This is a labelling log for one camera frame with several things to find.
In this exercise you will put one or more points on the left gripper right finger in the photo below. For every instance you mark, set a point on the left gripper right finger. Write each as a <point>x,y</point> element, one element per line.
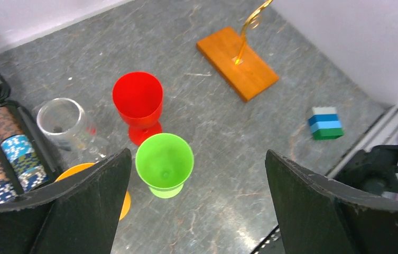
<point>317,214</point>

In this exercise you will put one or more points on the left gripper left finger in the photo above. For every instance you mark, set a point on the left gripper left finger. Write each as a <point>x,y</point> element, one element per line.
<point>78,214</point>

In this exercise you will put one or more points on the yellow wine glass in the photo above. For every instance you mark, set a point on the yellow wine glass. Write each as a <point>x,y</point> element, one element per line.
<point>80,167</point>

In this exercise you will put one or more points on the clear wine glass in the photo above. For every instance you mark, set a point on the clear wine glass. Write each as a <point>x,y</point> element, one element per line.
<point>67,125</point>

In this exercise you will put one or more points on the green wine glass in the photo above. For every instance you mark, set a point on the green wine glass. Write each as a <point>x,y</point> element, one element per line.
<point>164,162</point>

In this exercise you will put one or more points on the red wine glass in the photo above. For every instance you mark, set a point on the red wine glass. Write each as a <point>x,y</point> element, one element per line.
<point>138,98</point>

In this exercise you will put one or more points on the black poker chip case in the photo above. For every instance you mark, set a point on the black poker chip case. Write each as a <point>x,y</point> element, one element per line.
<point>26,163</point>

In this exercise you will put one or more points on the blue green brick stack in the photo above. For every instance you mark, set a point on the blue green brick stack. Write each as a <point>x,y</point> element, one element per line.
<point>324,123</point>

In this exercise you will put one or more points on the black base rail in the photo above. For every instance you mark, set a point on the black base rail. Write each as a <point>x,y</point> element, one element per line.
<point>371,166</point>

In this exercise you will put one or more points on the gold wire glass rack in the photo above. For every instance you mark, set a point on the gold wire glass rack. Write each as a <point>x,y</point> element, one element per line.
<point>238,64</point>

